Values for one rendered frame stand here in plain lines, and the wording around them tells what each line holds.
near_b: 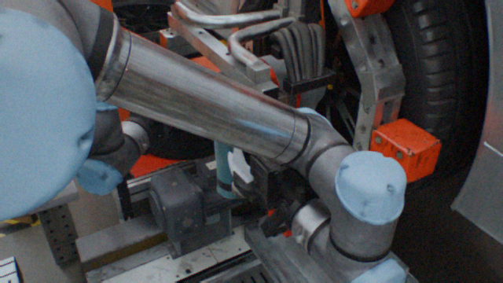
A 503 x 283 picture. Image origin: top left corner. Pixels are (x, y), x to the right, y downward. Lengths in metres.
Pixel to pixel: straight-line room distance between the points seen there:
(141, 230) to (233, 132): 1.21
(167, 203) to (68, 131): 1.09
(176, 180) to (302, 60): 0.80
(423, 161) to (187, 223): 0.83
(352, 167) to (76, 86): 0.32
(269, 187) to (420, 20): 0.37
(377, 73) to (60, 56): 0.58
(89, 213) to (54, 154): 1.71
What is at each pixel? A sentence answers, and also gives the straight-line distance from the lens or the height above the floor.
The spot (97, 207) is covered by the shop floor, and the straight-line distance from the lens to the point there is 2.01.
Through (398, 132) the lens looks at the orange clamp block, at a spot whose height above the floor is 0.88.
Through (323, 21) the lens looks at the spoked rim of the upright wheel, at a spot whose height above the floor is 0.97.
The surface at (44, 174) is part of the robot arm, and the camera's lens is 0.29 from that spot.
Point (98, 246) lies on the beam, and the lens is 1.66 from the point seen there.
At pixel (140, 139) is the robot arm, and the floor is 0.83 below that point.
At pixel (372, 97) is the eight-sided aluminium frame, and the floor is 0.94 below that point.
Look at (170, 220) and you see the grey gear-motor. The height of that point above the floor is 0.34.
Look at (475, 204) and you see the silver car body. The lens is 0.85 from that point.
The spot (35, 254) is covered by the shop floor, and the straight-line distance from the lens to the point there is 1.91.
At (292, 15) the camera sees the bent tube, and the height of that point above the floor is 1.02.
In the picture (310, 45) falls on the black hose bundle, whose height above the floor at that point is 1.02.
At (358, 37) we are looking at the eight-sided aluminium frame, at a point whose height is 1.03.
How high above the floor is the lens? 1.31
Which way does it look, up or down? 35 degrees down
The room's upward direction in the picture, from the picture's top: straight up
